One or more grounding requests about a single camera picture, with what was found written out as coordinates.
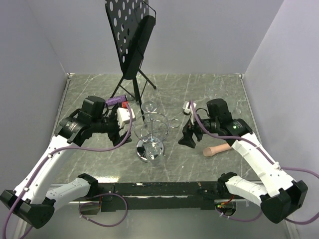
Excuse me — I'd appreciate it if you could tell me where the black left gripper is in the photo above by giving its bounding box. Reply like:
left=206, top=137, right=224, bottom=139
left=91, top=103, right=132, bottom=146

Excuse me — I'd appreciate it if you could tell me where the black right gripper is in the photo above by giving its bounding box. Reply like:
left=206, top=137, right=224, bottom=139
left=178, top=110, right=219, bottom=148

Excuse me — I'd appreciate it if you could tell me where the clear wine glass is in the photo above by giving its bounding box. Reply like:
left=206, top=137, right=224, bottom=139
left=145, top=142, right=163, bottom=167
left=141, top=101, right=158, bottom=113
left=208, top=83, right=234, bottom=112

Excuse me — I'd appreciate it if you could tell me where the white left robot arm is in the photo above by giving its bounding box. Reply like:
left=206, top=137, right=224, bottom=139
left=0, top=96, right=136, bottom=229

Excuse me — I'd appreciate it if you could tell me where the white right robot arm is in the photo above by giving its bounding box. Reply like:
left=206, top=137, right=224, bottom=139
left=178, top=99, right=308, bottom=224

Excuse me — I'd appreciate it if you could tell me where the chrome wine glass rack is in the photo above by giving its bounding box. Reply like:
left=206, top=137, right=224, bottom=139
left=133, top=112, right=181, bottom=163

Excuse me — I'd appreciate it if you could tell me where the purple glitter microphone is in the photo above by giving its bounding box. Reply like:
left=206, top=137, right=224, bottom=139
left=105, top=95, right=128, bottom=107

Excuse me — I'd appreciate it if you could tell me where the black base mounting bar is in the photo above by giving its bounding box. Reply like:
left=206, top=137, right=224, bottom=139
left=83, top=181, right=232, bottom=212

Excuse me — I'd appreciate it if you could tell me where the black music stand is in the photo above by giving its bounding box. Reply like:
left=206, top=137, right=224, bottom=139
left=104, top=0, right=158, bottom=105

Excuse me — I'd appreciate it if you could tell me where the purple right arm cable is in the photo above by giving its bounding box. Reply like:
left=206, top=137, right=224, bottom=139
left=189, top=100, right=319, bottom=226

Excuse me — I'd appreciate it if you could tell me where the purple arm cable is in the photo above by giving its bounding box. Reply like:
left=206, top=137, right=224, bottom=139
left=3, top=103, right=133, bottom=239
left=189, top=100, right=319, bottom=226

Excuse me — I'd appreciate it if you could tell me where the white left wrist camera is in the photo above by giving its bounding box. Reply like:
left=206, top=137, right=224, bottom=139
left=117, top=101, right=131, bottom=128

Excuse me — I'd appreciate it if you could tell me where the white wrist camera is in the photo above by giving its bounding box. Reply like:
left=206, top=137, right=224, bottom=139
left=182, top=101, right=194, bottom=116
left=117, top=101, right=131, bottom=128

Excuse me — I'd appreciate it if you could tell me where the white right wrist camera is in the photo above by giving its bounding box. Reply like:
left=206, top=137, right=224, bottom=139
left=182, top=101, right=194, bottom=116

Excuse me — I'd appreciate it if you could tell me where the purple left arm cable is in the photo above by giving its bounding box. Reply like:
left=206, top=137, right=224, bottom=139
left=3, top=103, right=133, bottom=239

